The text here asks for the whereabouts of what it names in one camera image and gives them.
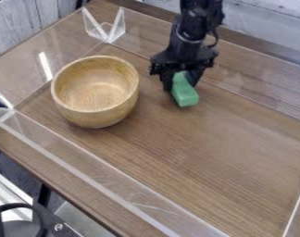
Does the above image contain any light wooden bowl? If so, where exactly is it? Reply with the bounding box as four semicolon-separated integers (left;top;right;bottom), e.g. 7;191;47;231
51;55;141;128

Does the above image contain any clear acrylic tray wall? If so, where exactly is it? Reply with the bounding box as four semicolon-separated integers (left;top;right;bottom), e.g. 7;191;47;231
0;97;229;237

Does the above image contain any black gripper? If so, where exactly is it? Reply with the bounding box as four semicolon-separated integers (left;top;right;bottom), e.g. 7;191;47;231
149;46;220;92

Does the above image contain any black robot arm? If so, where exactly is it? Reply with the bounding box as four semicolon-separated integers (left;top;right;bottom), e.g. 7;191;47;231
150;0;225;91

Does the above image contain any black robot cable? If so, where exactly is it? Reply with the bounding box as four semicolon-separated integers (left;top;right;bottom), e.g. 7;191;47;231
206;26;221;50

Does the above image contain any black cable loop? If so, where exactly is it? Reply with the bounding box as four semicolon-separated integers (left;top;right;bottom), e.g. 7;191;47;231
0;202;49;237

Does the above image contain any green rectangular block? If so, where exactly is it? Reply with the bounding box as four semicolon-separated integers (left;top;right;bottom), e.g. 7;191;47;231
172;72;200;107

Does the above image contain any clear acrylic corner bracket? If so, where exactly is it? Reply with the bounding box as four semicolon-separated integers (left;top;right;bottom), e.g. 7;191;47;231
81;7;125;44

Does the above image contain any black table leg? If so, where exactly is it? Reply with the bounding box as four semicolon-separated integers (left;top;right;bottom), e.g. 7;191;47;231
38;184;53;207

